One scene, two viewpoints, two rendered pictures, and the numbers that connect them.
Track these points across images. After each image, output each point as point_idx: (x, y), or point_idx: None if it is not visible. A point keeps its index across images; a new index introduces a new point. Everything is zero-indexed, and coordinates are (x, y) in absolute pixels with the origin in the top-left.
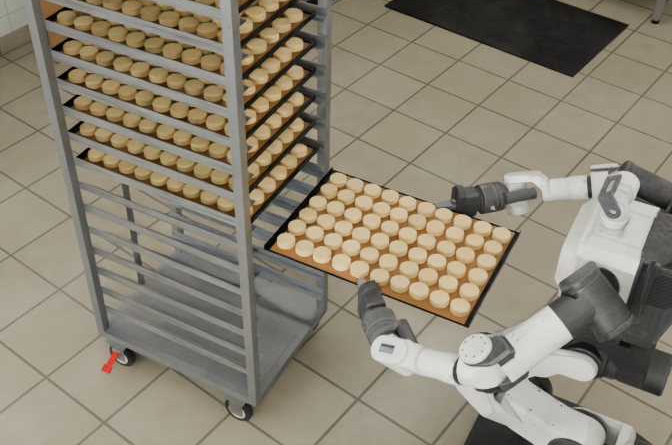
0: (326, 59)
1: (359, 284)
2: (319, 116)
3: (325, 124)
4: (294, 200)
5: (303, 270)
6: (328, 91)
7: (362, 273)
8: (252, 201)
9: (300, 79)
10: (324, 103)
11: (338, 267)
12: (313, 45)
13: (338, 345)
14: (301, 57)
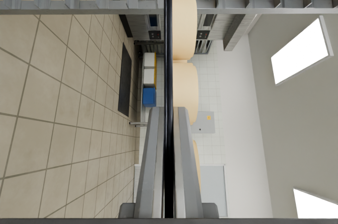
0: (290, 8)
1: (190, 133)
2: (225, 2)
3: (218, 8)
4: None
5: None
6: (251, 11)
7: (194, 115)
8: None
9: None
10: (241, 7)
11: (188, 17)
12: None
13: None
14: None
